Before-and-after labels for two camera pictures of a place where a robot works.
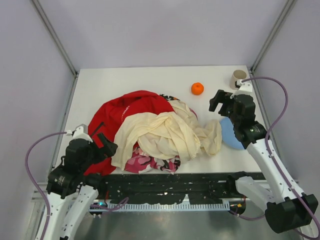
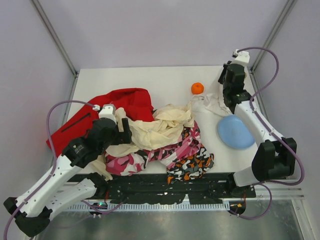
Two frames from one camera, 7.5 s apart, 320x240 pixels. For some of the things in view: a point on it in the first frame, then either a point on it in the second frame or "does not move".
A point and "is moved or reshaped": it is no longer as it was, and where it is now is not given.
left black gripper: x=100 y=149 to x=125 y=130
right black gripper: x=225 y=104 to x=230 y=72
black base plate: x=128 y=187 does not move
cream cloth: x=175 y=133 is moved or reshaped
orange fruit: x=197 y=88 does not move
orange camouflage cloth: x=169 y=97 to x=190 y=167
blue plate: x=228 y=133 does not move
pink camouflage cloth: x=138 y=161 to x=132 y=163
